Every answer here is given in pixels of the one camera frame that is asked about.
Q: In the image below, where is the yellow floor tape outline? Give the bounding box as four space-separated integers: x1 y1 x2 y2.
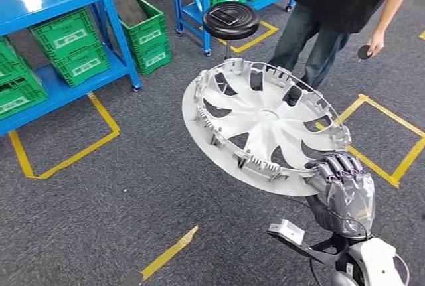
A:
314 93 425 190
199 20 279 55

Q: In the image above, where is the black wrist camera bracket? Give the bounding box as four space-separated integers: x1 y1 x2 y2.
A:
267 230 350 267

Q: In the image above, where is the dark left wrist camera mount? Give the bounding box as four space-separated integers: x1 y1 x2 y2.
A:
119 268 146 286

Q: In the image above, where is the black round disc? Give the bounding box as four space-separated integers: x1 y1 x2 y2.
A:
357 44 374 61

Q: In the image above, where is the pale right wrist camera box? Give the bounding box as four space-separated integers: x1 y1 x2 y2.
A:
267 218 305 247

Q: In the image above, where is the black stool with chrome base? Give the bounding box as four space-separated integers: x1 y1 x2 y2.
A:
202 1 261 62

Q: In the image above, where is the person's left hand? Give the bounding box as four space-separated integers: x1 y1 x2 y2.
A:
366 28 387 59

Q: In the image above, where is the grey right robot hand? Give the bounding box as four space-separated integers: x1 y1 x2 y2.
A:
305 152 377 240

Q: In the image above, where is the black smartphone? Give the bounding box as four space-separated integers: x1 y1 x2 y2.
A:
208 7 241 27

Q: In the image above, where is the yellow floor tape strip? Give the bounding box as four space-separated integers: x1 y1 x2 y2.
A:
141 224 199 281

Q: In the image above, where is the person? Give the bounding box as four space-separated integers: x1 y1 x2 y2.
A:
268 0 421 106

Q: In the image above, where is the grey plastic wheel cover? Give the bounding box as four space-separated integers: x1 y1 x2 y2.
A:
181 57 352 198

